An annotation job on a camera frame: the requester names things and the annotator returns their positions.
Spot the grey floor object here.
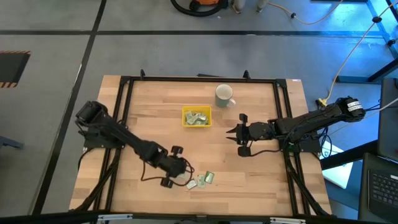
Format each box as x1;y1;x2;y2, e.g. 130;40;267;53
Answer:
0;136;24;149

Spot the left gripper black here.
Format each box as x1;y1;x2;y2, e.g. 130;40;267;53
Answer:
159;154;191;181

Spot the white box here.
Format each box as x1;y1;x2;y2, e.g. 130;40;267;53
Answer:
322;141;354;190

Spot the hazard striped floor hatch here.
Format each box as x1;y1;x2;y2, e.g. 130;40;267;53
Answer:
0;50;31;88

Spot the black camera cable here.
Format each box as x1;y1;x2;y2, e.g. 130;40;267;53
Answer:
140;157;196;188
250;146;284;157

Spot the silver metal bracket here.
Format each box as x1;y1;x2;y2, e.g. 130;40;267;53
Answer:
269;217;306;224
98;213;133;223

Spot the yellow floor extension cord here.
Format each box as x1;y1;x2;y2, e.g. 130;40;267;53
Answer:
267;0;343;25

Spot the black laptop keyboard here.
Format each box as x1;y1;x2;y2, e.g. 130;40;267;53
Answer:
357;152;398;223

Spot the black right camera cable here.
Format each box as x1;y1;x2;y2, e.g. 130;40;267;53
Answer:
250;146;284;157

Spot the black metal bar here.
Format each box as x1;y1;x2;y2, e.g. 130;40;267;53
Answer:
320;139;379;170

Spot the yellow hanging power cord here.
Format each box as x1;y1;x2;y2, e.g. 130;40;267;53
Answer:
317;0;398;106

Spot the black metal stand frame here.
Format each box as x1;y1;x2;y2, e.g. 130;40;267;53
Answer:
335;0;398;83

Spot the green ceramic mug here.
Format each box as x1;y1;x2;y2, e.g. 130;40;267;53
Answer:
214;83;236;109

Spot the yellow plastic basket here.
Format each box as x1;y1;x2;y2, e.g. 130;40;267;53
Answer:
182;106;213;128

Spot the black orange vacuum cleaner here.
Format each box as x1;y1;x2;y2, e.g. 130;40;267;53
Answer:
170;0;230;17

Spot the white cable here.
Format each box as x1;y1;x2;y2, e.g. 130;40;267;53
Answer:
365;98;398;118

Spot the grey monitor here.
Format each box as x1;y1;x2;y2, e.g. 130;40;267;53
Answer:
377;77;398;162

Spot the black overhead rig bar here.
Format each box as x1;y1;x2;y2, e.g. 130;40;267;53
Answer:
0;210;398;224

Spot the black left camera cable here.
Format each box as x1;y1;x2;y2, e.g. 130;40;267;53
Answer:
140;157;196;188

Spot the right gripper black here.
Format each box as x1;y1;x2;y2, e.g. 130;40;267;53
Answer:
226;121;252;147

